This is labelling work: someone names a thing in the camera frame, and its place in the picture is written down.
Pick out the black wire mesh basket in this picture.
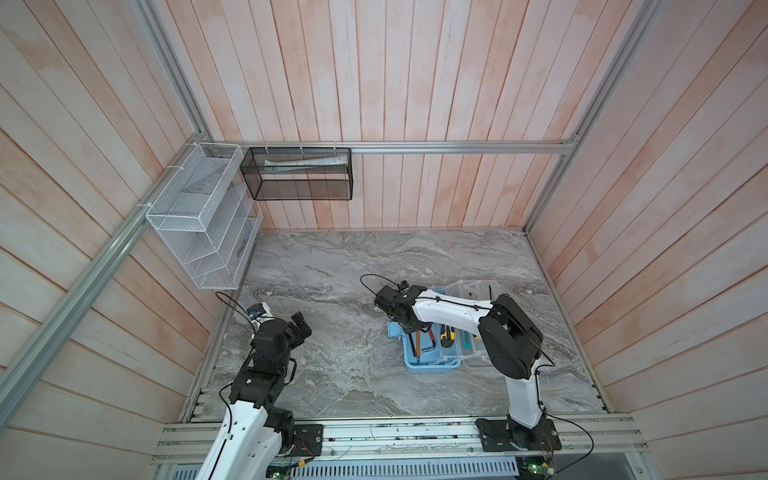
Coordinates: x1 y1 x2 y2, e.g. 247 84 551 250
240 146 354 202

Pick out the aluminium frame rail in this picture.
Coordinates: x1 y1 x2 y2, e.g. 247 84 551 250
1 1 208 429
233 140 576 155
521 1 668 238

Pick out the yellow black utility knife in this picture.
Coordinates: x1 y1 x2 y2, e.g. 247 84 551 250
440 325 455 349

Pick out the aluminium frame rail back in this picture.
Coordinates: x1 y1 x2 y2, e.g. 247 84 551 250
233 140 576 155

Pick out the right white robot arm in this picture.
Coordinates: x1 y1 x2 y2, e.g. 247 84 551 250
374 285 543 430

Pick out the teal utility knife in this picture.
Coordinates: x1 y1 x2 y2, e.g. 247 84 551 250
461 331 472 350

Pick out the white wire mesh shelf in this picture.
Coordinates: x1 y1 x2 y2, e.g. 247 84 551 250
146 143 263 290

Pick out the aluminium frame rail right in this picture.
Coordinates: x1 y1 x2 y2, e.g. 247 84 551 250
521 1 668 238

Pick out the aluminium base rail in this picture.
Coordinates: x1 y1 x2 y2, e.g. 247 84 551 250
149 413 661 479

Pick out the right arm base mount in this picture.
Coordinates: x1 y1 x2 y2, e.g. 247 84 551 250
475 416 562 452

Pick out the aluminium frame rail left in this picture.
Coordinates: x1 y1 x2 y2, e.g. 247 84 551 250
1 1 208 429

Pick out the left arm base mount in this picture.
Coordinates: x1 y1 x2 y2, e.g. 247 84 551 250
267 423 324 458

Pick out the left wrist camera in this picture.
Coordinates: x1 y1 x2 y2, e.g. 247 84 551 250
246 302 272 320

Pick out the blue plastic tool box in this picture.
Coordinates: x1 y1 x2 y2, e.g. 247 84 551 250
386 278 511 374

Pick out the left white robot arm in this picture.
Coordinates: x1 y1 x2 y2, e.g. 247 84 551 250
197 312 312 479

